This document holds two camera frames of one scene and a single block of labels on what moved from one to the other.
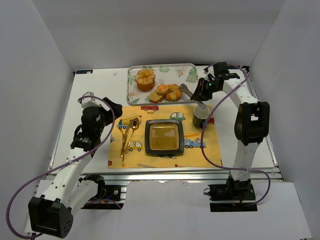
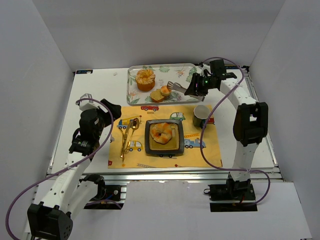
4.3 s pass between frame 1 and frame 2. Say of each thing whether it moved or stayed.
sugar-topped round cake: stayed
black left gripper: stayed
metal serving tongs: moved
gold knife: stayed
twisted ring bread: moved
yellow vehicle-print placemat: stayed
